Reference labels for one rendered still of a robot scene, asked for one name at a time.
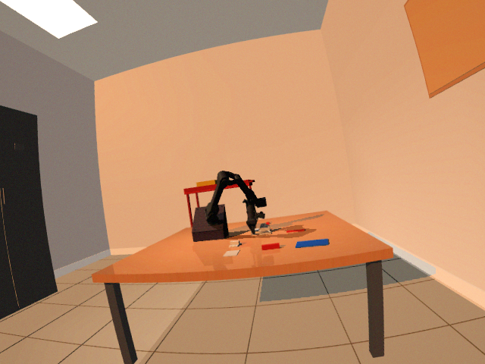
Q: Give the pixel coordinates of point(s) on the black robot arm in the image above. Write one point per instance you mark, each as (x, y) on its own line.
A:
(223, 181)

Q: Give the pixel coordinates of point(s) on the blue flat rectangular plate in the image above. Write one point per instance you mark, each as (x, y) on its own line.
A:
(310, 243)

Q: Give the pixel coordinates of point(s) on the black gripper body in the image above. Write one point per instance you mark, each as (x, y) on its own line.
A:
(251, 216)

